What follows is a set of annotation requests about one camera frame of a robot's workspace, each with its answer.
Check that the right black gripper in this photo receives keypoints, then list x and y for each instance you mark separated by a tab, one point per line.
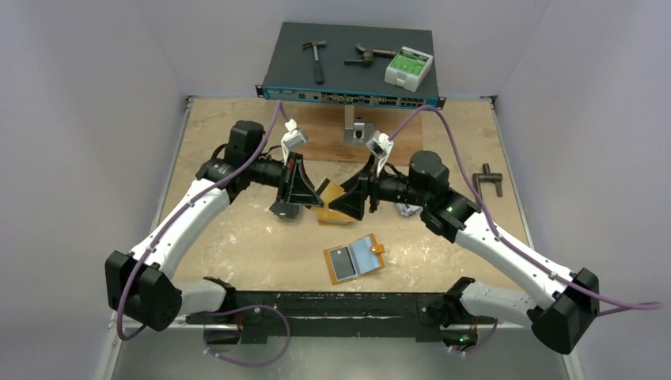
371	185

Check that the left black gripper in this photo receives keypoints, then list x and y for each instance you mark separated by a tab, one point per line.
301	191

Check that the gold credit card stack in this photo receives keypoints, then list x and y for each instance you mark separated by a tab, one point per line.
333	218

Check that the white credit card stack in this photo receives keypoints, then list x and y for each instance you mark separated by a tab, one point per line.
407	210

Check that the single black VIP card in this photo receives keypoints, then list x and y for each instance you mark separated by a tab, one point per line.
342	263

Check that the orange leather card holder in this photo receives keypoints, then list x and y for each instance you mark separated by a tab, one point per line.
366	254

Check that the black credit card stack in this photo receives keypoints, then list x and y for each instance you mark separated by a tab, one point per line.
285	210

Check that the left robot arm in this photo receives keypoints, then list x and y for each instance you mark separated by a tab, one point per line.
139	283

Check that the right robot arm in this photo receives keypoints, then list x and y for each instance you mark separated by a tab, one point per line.
548	302

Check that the plywood board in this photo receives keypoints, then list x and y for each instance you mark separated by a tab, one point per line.
325	129

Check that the small hammer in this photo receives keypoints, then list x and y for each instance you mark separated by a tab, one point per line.
318	72

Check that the white green electronic box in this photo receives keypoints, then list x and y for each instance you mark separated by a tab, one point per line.
408	68

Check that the brass clamp tool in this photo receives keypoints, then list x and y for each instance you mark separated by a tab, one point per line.
368	55

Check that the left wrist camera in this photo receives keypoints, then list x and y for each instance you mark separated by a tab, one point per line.
292	139

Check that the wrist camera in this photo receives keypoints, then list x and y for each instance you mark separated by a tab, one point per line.
292	139
380	146

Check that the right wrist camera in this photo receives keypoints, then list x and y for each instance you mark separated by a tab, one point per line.
380	146

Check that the metal stand bracket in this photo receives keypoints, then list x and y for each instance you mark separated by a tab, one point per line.
357	131

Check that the blue network switch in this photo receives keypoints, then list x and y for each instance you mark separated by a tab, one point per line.
289	75

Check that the dark metal T-handle tool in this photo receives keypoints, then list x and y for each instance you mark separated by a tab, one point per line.
487	176

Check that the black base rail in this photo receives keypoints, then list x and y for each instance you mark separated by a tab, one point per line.
424	317

